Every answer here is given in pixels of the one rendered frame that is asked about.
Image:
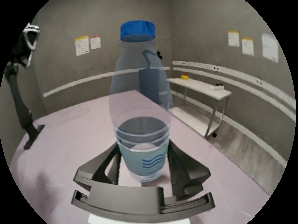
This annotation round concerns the clear plastic water bottle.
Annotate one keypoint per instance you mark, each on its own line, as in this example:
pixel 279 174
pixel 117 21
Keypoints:
pixel 141 108

